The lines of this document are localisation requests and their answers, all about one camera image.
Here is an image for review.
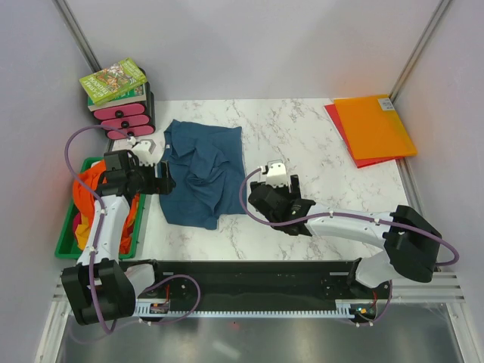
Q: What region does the grey slotted cable duct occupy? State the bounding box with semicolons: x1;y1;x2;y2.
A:
133;299;372;319

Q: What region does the dark green book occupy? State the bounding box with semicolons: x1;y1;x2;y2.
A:
87;84;147;112

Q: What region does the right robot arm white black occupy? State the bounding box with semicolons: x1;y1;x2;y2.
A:
248;176;441;298

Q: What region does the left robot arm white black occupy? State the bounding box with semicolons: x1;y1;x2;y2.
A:
61;150;176;325

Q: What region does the orange shirt in bin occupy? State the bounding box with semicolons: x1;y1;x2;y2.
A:
73;160;140;255

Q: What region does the light green book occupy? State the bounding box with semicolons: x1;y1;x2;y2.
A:
79;57;147;106

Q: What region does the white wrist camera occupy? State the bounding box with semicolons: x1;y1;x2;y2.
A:
127;136;160;166
259;160;290;188

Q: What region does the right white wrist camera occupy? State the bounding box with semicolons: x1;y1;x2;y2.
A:
259;160;290;188

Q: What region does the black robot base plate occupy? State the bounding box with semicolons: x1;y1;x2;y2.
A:
144;260;389;312

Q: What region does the blue polo shirt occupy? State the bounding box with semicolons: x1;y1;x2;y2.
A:
160;119;247;230

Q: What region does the black pink drawer organizer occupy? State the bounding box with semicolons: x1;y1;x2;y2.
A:
90;82;156;137

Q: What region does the orange plastic folder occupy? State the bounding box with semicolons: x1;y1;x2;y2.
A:
334;95;417;160

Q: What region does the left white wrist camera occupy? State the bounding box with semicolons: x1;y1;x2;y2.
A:
127;136;160;166

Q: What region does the red plastic folder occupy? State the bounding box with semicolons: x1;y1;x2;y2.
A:
324;104;399;169

